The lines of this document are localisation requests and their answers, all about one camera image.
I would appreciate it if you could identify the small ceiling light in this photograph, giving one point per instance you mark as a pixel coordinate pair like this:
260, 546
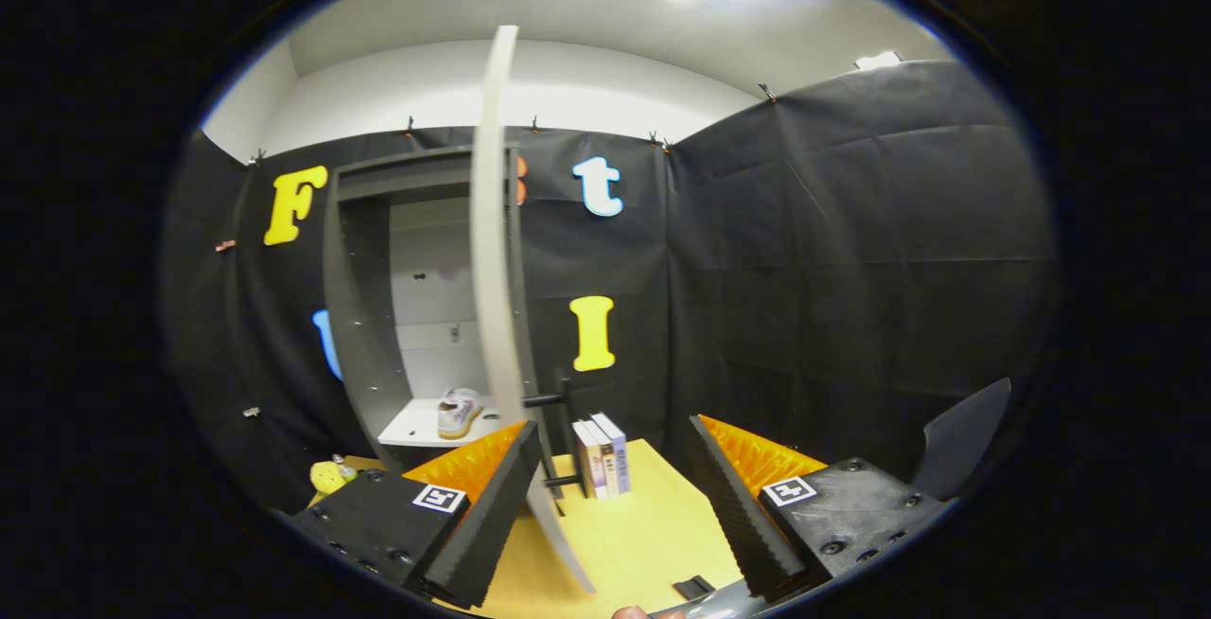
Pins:
878, 61

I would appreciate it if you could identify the green label plastic bottle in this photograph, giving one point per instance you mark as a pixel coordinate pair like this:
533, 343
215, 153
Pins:
343, 468

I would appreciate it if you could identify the dark grey curved panel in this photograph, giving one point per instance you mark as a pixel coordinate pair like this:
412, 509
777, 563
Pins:
965, 439

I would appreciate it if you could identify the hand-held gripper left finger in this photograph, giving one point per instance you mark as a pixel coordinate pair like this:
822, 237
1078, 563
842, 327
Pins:
492, 524

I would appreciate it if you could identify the yellow pineapple plush toy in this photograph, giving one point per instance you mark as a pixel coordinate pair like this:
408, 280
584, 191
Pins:
325, 479

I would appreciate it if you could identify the grey shoe cabinet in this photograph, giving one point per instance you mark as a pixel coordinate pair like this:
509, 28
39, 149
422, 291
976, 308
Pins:
364, 316

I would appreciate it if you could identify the black backdrop cloth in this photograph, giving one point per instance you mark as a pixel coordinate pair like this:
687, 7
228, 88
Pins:
851, 269

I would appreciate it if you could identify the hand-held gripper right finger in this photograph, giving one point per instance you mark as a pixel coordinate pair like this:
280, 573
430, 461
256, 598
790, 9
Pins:
738, 524

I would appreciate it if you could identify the white canvas shoe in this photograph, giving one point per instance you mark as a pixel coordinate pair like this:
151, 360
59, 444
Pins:
461, 413

